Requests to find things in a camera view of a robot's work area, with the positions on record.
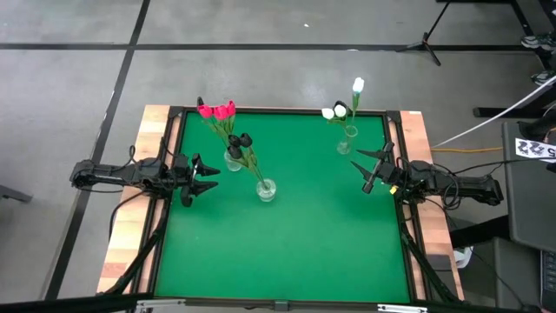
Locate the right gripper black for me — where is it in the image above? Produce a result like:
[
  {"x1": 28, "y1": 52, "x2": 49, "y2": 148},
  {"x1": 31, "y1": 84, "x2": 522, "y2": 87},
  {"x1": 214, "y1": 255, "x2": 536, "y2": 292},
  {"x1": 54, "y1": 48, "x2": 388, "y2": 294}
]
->
[{"x1": 350, "y1": 142, "x2": 412, "y2": 195}]

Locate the red artificial tulip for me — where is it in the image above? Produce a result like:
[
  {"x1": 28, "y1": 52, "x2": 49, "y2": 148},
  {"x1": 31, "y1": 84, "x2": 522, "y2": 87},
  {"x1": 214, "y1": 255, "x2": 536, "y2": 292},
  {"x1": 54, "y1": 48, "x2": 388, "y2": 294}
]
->
[
  {"x1": 197, "y1": 103, "x2": 235, "y2": 164},
  {"x1": 225, "y1": 99, "x2": 238, "y2": 164},
  {"x1": 214, "y1": 105, "x2": 235, "y2": 164}
]

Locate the person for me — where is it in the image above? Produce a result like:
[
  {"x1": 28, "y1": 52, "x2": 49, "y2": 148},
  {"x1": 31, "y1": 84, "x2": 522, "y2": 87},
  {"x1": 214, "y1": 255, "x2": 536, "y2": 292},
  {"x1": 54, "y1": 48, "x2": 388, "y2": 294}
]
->
[{"x1": 520, "y1": 32, "x2": 556, "y2": 87}]

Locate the small clear glass vase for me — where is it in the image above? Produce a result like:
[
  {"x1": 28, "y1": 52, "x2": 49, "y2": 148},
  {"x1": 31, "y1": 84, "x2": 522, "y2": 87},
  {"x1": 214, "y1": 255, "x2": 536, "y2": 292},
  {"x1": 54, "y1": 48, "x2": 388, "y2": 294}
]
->
[{"x1": 223, "y1": 149, "x2": 244, "y2": 173}]

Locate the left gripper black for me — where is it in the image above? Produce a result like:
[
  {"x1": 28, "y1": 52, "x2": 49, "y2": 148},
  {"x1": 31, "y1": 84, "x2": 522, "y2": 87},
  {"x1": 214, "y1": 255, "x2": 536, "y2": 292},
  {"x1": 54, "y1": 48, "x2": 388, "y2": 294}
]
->
[{"x1": 171, "y1": 152, "x2": 222, "y2": 208}]

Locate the round clear glass vase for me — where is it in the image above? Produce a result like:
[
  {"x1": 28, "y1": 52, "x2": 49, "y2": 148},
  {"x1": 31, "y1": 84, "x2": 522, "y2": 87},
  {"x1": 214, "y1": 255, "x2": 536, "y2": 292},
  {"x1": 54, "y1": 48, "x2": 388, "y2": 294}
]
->
[{"x1": 255, "y1": 177, "x2": 278, "y2": 203}]

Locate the orange-yellow cable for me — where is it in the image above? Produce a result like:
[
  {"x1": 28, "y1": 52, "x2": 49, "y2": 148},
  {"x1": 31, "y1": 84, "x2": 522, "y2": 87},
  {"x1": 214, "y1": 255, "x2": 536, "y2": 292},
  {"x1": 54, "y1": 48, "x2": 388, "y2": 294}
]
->
[{"x1": 431, "y1": 146, "x2": 504, "y2": 154}]

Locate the printed number paper sign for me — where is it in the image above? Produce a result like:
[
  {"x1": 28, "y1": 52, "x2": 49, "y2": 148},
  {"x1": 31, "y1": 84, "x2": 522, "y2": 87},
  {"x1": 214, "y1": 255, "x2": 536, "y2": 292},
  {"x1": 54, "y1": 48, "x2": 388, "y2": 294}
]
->
[{"x1": 514, "y1": 137, "x2": 556, "y2": 164}]

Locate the grey metal foot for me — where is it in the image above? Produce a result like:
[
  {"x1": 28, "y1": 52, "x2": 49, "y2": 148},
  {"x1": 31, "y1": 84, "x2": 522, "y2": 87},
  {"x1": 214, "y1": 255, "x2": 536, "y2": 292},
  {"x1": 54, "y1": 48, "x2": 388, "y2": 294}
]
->
[{"x1": 0, "y1": 183, "x2": 34, "y2": 204}]

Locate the green felt mat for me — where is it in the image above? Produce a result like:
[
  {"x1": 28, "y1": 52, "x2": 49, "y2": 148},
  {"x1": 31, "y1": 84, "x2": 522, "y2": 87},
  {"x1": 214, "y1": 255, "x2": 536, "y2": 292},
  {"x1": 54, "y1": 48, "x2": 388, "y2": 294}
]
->
[{"x1": 154, "y1": 110, "x2": 412, "y2": 304}]

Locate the grey side table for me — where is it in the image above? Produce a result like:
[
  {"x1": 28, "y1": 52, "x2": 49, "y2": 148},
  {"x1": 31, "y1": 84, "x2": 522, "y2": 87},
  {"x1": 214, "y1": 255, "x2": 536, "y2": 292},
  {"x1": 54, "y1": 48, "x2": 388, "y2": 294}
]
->
[{"x1": 501, "y1": 120, "x2": 556, "y2": 254}]

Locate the black frame beam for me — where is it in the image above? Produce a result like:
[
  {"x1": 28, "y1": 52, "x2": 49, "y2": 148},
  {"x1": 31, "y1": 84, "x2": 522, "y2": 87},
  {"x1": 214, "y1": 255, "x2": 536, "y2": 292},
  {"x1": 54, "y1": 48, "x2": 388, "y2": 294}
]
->
[{"x1": 0, "y1": 293, "x2": 556, "y2": 313}]

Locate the white plastic object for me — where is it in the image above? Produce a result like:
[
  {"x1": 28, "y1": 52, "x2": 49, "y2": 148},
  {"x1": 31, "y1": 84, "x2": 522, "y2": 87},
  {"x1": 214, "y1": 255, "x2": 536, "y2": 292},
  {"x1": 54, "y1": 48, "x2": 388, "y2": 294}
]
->
[{"x1": 453, "y1": 245, "x2": 474, "y2": 270}]

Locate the thick white cable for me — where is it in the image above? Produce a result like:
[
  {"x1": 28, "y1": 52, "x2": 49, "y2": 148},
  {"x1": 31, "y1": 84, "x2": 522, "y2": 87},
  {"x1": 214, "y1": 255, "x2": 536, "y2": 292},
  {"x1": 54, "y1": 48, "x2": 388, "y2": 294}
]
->
[{"x1": 431, "y1": 74, "x2": 556, "y2": 150}]

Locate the tall clear glass vase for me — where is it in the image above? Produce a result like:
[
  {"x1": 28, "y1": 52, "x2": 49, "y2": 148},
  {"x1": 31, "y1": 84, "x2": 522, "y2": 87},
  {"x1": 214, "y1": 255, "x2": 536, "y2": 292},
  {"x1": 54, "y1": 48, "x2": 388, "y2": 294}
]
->
[{"x1": 336, "y1": 124, "x2": 360, "y2": 157}]

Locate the laptop with lit screen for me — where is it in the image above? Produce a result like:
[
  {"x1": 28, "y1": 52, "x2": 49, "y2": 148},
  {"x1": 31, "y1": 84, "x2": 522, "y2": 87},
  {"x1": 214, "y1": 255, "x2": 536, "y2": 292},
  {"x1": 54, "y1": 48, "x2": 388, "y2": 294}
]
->
[{"x1": 539, "y1": 250, "x2": 556, "y2": 310}]

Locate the black tripod stand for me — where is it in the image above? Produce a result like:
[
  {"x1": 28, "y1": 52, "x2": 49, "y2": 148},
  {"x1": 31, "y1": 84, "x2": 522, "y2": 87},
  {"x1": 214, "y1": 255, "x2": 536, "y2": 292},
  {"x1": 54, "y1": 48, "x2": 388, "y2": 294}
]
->
[{"x1": 394, "y1": 0, "x2": 453, "y2": 67}]

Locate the black table frame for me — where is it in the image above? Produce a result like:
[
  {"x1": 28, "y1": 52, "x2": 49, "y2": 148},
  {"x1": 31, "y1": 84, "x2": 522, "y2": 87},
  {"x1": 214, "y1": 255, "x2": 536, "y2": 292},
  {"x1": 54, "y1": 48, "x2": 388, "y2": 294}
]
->
[{"x1": 132, "y1": 103, "x2": 432, "y2": 305}]

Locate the black diagonal strut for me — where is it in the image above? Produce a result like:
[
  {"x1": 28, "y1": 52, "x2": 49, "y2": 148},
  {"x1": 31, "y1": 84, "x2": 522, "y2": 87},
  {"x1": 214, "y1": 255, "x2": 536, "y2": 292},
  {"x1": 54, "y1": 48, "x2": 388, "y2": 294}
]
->
[
  {"x1": 103, "y1": 203, "x2": 171, "y2": 297},
  {"x1": 398, "y1": 203, "x2": 462, "y2": 303}
]

